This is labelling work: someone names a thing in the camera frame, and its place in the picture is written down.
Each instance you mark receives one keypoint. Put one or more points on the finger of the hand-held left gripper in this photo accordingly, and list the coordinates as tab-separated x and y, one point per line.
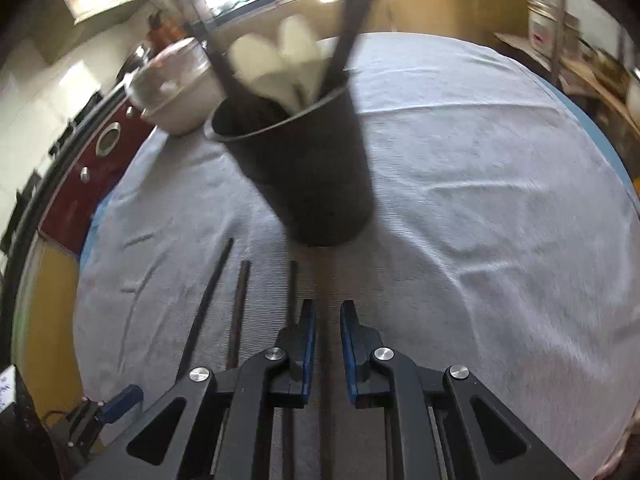
120	402

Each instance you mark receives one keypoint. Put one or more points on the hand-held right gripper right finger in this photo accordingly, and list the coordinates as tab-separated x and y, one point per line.
348	355

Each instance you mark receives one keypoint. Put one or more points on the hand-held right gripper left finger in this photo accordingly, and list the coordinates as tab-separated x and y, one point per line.
309	350

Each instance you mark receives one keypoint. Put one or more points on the dark chopstick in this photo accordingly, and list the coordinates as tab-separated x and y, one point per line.
240	310
365	10
292	290
342	35
210	295
217	62

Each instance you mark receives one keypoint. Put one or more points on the dark grey utensil holder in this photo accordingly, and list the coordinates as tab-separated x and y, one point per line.
310	175

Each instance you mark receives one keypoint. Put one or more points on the grey tablecloth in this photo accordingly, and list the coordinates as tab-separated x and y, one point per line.
475	210

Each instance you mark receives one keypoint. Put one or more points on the maroon built-in oven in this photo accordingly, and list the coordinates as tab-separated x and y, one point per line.
85	195

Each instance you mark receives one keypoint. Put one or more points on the plastic-wrapped white pot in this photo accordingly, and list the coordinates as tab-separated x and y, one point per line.
175	95

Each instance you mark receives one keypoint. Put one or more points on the white spoon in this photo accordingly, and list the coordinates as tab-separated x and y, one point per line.
255	60
300	50

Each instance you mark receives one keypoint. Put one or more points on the metal storage rack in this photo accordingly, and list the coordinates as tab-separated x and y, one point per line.
559	65

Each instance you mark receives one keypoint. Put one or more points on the white rice cooker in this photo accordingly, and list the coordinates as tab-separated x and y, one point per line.
542	25

